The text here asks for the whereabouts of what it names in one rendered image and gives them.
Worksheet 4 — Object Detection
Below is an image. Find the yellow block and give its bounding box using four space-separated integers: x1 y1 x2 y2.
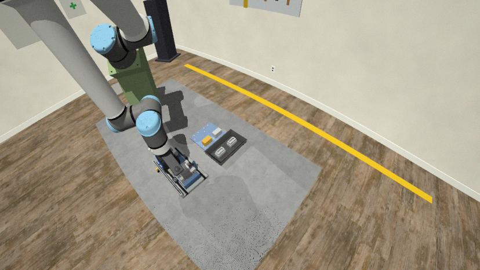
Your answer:
202 136 212 146

